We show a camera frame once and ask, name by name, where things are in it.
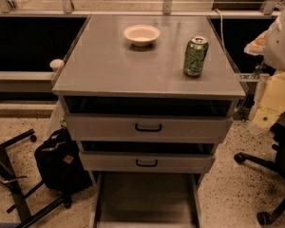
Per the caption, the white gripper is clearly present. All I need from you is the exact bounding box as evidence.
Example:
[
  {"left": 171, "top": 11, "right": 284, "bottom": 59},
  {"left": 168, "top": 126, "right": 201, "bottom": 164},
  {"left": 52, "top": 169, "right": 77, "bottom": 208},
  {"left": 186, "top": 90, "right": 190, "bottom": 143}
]
[{"left": 244, "top": 9, "right": 285, "bottom": 131}]

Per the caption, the green soda can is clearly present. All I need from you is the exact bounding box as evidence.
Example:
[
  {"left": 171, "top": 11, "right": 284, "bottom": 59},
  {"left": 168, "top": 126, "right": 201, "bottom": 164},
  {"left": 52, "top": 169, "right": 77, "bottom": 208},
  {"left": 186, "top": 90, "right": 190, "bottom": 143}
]
[{"left": 183, "top": 36, "right": 209, "bottom": 78}]

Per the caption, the grey drawer cabinet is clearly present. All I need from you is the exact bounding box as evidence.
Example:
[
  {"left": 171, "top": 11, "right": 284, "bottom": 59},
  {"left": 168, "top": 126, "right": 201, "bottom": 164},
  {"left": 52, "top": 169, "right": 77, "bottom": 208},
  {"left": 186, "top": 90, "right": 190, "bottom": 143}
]
[{"left": 51, "top": 14, "right": 249, "bottom": 228}]

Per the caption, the open bottom drawer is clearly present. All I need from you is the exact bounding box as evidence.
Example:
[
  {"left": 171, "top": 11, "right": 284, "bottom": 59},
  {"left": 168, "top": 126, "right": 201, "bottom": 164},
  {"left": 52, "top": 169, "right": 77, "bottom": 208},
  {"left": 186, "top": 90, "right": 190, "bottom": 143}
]
[{"left": 88, "top": 172, "right": 203, "bottom": 228}]

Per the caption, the white bowl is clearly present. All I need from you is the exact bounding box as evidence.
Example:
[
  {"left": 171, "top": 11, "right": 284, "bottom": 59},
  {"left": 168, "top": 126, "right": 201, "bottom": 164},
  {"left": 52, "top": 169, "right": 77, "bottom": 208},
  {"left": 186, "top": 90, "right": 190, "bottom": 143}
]
[{"left": 123, "top": 25, "right": 161, "bottom": 47}]

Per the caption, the small white cup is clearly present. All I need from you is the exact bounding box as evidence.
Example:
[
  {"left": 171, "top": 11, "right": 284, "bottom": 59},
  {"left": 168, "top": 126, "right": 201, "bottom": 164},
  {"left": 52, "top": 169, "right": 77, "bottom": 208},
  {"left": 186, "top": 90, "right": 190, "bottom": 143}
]
[{"left": 49, "top": 59, "right": 65, "bottom": 72}]

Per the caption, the black backpack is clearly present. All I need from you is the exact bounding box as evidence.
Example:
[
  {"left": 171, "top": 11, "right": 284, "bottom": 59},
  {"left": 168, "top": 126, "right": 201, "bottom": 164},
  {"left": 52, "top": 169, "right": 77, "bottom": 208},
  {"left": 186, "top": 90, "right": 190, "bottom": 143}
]
[{"left": 34, "top": 128, "right": 92, "bottom": 194}]

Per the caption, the white cable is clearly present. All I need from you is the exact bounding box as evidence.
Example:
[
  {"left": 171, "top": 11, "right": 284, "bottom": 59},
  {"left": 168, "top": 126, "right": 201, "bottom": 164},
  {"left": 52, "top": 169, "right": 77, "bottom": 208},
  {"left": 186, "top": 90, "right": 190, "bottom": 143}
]
[{"left": 214, "top": 8, "right": 227, "bottom": 52}]

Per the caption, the middle drawer with black handle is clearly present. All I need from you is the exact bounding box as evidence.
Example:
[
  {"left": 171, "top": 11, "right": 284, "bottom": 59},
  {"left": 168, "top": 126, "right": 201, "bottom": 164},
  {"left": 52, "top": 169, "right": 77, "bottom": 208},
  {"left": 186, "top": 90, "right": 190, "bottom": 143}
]
[{"left": 80, "top": 151, "right": 215, "bottom": 174}]

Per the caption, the drawer with black handle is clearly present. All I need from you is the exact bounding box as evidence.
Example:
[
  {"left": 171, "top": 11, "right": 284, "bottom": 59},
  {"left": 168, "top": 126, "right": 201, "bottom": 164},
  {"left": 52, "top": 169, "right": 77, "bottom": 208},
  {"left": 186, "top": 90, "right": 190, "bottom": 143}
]
[
  {"left": 80, "top": 151, "right": 215, "bottom": 174},
  {"left": 65, "top": 114, "right": 233, "bottom": 143}
]

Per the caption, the top drawer with black handle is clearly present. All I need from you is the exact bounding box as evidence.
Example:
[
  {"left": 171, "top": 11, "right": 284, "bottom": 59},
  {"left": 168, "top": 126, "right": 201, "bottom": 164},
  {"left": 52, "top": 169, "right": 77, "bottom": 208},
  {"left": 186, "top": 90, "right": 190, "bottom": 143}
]
[{"left": 65, "top": 114, "right": 233, "bottom": 143}]

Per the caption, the black metal stand frame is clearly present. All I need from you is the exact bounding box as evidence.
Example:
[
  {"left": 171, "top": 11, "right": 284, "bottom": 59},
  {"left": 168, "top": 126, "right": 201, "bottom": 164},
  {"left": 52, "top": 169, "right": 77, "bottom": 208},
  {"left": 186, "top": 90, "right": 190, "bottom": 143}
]
[{"left": 0, "top": 129, "right": 71, "bottom": 228}]

